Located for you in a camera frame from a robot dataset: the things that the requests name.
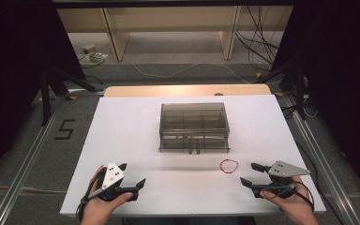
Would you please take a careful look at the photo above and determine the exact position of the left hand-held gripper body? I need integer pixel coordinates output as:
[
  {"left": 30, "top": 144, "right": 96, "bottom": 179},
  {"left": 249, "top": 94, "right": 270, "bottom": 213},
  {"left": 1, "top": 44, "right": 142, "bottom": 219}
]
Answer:
[{"left": 87, "top": 161, "right": 139, "bottom": 203}]

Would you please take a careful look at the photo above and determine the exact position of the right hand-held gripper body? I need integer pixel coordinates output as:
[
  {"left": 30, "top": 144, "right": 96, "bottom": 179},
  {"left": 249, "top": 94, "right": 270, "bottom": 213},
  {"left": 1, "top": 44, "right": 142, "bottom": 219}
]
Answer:
[{"left": 251, "top": 160, "right": 311, "bottom": 200}]

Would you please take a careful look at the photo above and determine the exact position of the person's left hand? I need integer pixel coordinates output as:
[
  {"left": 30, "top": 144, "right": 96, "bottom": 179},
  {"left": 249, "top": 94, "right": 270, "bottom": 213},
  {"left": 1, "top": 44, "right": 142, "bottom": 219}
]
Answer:
[{"left": 80, "top": 165, "right": 134, "bottom": 225}]

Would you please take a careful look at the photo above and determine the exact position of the person's right hand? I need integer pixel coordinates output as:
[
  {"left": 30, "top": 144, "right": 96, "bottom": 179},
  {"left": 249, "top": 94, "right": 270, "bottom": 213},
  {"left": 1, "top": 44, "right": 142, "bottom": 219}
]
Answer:
[{"left": 259, "top": 175, "right": 320, "bottom": 225}]

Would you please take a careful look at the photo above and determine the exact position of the red rubber band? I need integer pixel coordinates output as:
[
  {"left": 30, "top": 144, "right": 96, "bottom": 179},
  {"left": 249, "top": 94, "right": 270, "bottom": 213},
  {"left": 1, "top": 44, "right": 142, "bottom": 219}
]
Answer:
[{"left": 218, "top": 158, "right": 239, "bottom": 174}]

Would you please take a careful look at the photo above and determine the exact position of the black metal stand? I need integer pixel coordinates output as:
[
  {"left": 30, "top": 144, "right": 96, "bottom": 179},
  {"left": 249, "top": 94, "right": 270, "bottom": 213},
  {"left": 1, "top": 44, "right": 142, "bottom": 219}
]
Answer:
[
  {"left": 256, "top": 58, "right": 309, "bottom": 122},
  {"left": 39, "top": 66, "right": 105, "bottom": 127}
]

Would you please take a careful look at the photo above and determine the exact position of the smoky transparent drawer cabinet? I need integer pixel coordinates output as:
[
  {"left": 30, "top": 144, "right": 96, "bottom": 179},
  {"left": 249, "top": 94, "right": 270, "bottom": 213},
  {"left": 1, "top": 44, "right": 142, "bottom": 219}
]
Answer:
[{"left": 158, "top": 102, "right": 232, "bottom": 154}]

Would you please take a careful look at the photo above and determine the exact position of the wooden table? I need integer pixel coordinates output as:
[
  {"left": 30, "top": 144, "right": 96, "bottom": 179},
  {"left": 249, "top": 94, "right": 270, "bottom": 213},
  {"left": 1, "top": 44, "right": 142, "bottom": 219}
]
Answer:
[{"left": 103, "top": 83, "right": 273, "bottom": 98}]

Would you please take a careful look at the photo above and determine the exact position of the black curtain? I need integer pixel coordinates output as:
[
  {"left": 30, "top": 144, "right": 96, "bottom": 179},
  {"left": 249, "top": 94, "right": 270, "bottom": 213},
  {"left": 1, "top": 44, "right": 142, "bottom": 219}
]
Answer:
[
  {"left": 0, "top": 0, "right": 86, "bottom": 188},
  {"left": 271, "top": 0, "right": 360, "bottom": 208}
]

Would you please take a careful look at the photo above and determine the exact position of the white power strip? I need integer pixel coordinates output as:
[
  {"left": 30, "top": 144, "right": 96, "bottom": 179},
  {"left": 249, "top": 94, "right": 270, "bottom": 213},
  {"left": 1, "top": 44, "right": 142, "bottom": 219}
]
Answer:
[{"left": 86, "top": 52, "right": 109, "bottom": 64}]

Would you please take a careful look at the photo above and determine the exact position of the grey power adapter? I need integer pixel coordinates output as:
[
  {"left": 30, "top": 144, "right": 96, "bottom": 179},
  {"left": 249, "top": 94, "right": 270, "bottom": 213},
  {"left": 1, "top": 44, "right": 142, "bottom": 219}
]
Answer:
[{"left": 81, "top": 44, "right": 97, "bottom": 55}]

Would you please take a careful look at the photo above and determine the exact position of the light wooden desk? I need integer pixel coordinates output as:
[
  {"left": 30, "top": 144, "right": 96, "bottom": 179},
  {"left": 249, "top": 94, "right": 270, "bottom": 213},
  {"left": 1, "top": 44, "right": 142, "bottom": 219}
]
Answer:
[{"left": 56, "top": 5, "right": 294, "bottom": 62}]

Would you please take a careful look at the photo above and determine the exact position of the thin black floor cable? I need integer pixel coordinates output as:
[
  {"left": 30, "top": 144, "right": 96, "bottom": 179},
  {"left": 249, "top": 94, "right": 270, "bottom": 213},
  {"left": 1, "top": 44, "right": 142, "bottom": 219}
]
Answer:
[{"left": 294, "top": 142, "right": 345, "bottom": 225}]

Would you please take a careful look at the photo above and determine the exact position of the aluminium floor rail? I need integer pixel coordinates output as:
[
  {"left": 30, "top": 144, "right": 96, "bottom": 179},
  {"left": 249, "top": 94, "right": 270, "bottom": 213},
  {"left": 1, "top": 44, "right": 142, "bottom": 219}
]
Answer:
[
  {"left": 281, "top": 94, "right": 360, "bottom": 225},
  {"left": 0, "top": 96, "right": 64, "bottom": 225}
]

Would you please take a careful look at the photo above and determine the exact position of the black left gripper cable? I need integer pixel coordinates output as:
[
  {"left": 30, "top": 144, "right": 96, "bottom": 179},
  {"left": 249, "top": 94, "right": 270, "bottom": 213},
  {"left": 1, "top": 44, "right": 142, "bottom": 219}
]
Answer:
[{"left": 76, "top": 170, "right": 106, "bottom": 221}]

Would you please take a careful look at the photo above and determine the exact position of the white floor cable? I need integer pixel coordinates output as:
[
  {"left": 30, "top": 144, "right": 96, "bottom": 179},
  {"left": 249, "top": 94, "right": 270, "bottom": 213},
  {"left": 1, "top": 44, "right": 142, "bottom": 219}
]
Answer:
[{"left": 130, "top": 62, "right": 255, "bottom": 85}]

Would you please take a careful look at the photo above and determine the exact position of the bundle of black cables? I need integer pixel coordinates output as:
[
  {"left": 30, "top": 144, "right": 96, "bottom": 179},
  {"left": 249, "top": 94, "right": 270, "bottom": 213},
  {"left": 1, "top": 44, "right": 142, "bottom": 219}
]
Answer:
[{"left": 234, "top": 5, "right": 291, "bottom": 68}]

